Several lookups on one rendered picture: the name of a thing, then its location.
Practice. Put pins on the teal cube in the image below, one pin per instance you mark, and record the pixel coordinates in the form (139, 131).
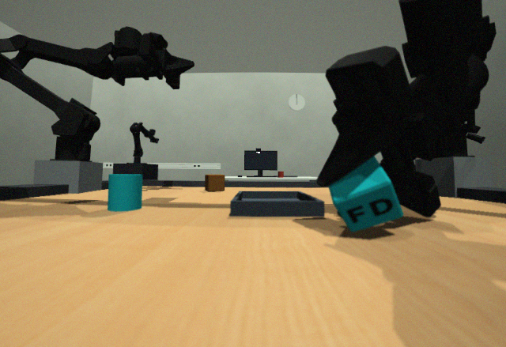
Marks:
(365, 197)

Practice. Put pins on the brown cube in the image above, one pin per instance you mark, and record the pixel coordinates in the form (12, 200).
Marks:
(215, 182)

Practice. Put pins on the cyan cylinder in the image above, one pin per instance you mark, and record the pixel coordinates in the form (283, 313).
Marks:
(124, 192)

